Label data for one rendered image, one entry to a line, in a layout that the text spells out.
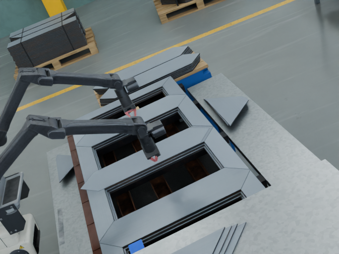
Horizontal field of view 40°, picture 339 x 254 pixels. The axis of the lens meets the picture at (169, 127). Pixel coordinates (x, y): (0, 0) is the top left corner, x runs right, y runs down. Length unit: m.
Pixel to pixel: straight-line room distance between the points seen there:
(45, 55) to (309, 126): 4.05
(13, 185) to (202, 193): 0.93
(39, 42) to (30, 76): 4.32
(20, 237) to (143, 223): 0.69
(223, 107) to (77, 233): 1.08
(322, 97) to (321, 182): 2.40
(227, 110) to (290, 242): 1.30
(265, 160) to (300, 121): 1.54
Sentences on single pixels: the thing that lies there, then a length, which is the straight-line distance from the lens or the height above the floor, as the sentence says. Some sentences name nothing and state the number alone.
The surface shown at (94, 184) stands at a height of 0.85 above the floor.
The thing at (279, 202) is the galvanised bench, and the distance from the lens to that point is 1.65.
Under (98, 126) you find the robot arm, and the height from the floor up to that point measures 1.28.
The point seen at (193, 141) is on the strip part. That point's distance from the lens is 2.40.
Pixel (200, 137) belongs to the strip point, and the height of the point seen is 0.85.
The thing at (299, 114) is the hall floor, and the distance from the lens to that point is 3.89.
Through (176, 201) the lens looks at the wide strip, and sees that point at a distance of 2.09.
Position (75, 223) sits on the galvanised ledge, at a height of 0.68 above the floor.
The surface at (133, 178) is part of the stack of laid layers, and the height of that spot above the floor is 0.84.
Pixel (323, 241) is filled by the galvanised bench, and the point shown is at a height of 1.05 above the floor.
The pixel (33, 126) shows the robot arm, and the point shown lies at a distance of 1.91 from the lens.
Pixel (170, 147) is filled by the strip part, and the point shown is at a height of 0.85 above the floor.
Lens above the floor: 2.19
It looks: 31 degrees down
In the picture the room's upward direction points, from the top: 22 degrees counter-clockwise
